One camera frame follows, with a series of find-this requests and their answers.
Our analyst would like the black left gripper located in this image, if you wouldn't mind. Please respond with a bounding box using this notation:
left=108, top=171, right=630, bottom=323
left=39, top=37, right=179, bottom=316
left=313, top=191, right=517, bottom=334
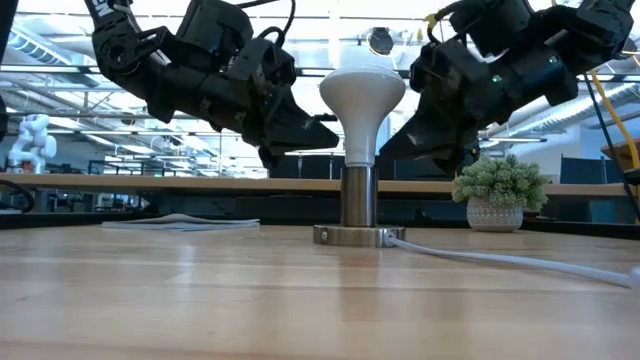
left=199, top=74, right=340, bottom=169

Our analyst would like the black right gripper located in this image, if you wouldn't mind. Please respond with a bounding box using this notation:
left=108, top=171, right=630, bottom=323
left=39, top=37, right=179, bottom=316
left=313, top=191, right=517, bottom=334
left=379, top=74, right=526, bottom=176

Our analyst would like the white flood lightbulb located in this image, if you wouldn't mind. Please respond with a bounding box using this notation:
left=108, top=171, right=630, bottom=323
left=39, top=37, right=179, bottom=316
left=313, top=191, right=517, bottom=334
left=318, top=65, right=407, bottom=169

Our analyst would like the metal lamp socket stand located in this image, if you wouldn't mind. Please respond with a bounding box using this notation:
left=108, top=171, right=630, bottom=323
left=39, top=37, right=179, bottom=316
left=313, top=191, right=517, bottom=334
left=312, top=164, right=407, bottom=249

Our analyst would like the green plant in white pot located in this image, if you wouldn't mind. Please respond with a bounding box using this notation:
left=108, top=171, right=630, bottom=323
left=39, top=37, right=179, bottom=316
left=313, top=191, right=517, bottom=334
left=451, top=153, right=551, bottom=234

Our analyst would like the folded light blue cloth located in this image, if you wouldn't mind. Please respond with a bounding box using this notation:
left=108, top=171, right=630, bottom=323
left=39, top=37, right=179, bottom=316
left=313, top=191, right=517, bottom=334
left=101, top=213, right=261, bottom=233

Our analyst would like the long wooden desk top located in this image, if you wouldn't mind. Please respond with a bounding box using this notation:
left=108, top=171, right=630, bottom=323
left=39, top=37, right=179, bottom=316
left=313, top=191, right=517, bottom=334
left=0, top=173, right=632, bottom=197

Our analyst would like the black table edge frame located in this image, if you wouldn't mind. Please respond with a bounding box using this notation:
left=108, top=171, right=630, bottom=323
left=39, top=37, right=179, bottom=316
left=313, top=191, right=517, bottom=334
left=0, top=212, right=640, bottom=241

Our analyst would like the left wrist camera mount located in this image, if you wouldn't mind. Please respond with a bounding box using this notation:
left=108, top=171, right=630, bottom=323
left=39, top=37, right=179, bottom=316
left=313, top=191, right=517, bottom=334
left=234, top=37, right=297, bottom=101

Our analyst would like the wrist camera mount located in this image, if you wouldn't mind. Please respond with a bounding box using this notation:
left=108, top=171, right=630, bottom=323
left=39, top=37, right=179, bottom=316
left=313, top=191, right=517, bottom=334
left=409, top=38, right=494, bottom=96
left=234, top=37, right=297, bottom=101

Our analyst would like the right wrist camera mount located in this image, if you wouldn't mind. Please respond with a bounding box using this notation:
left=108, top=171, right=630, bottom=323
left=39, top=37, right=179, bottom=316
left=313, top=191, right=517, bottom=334
left=409, top=38, right=494, bottom=96

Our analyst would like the white power cord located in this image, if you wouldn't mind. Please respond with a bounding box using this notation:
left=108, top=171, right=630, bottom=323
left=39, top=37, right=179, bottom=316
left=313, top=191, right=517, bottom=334
left=384, top=233, right=640, bottom=291

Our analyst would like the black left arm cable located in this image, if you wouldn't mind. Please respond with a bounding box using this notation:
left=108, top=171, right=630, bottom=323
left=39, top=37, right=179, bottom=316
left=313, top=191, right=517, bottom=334
left=234, top=0, right=297, bottom=49

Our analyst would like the thin dark cable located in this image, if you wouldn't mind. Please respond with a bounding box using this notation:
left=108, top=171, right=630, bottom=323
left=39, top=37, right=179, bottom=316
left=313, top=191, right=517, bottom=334
left=582, top=73, right=640, bottom=221

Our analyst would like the yellow cable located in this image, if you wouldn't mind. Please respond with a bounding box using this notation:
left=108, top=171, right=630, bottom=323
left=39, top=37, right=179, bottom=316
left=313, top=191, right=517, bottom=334
left=589, top=69, right=640, bottom=171

